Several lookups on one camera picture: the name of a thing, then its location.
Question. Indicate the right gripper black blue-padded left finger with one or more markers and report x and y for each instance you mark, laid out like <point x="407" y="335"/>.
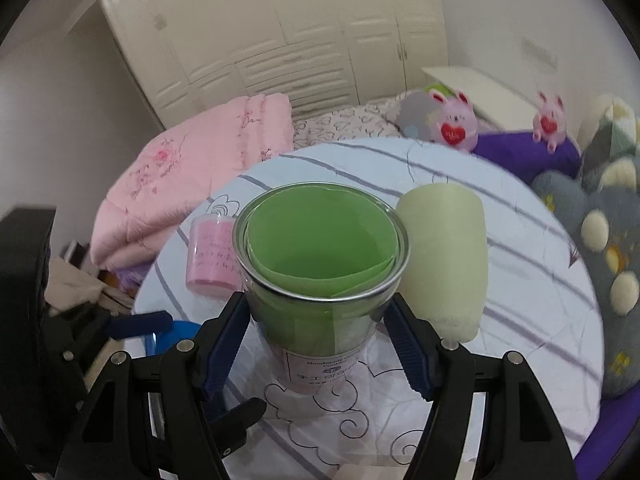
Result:
<point x="166" y="412"/>

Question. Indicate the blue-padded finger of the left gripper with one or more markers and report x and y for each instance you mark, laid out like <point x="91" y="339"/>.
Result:
<point x="139" y="325"/>

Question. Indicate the clear jar green pink liner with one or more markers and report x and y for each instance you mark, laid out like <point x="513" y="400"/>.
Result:
<point x="319" y="263"/>

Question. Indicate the small pink plastic cup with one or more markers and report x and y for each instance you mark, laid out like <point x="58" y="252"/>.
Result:
<point x="212" y="269"/>

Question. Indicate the white paper cup lying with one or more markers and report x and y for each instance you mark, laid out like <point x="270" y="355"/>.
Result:
<point x="368" y="472"/>

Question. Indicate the pale green cup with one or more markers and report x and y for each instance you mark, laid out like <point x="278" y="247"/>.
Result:
<point x="446" y="279"/>

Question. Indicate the blue black can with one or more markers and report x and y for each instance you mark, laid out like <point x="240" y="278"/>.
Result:
<point x="159" y="343"/>

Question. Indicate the purple bed sheet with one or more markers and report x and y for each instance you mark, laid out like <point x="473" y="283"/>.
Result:
<point x="604" y="441"/>

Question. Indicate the striped white tablecloth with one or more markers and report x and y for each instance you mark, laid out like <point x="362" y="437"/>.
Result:
<point x="540" y="313"/>

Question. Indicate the folded pink quilt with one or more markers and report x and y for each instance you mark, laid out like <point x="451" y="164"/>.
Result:
<point x="179" y="169"/>

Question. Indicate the grey koala plush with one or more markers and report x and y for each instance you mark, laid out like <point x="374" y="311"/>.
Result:
<point x="601" y="214"/>

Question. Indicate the purple bolster pillow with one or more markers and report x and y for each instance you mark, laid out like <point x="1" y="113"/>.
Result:
<point x="518" y="153"/>

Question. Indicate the triangle patterned quilted cushion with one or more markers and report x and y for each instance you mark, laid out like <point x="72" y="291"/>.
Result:
<point x="608" y="132"/>

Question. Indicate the pink bunny plush right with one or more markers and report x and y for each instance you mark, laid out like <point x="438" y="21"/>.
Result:
<point x="549" y="124"/>

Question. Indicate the pink bunny plush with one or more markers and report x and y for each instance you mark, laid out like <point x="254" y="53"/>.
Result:
<point x="456" y="125"/>
<point x="549" y="124"/>

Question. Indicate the pink bunny plush left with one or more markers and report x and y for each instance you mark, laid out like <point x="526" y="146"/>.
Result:
<point x="456" y="125"/>

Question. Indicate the white bedside table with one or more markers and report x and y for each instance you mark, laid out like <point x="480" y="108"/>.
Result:
<point x="506" y="109"/>

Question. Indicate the grey small pillow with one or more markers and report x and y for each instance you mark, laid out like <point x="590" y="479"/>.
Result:
<point x="417" y="115"/>

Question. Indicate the cream wardrobe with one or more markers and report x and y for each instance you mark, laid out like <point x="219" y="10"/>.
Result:
<point x="191" y="55"/>

